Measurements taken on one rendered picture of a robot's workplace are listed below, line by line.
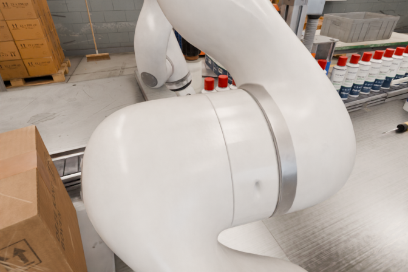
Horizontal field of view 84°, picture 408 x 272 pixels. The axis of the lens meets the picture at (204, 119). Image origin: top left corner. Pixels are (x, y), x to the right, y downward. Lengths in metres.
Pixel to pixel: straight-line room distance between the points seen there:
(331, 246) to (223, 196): 0.54
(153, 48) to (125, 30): 4.66
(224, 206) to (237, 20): 0.14
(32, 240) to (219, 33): 0.34
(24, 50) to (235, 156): 3.96
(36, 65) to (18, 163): 3.66
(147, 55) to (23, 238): 0.39
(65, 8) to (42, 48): 1.50
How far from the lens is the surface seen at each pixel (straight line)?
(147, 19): 0.57
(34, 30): 3.96
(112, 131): 0.17
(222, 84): 0.77
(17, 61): 4.13
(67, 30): 5.37
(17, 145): 0.51
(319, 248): 0.67
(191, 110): 0.17
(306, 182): 0.19
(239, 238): 0.63
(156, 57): 0.55
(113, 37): 5.25
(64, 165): 0.82
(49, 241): 0.41
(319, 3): 0.68
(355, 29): 2.78
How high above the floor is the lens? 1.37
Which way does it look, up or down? 32 degrees down
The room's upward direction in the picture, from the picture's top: straight up
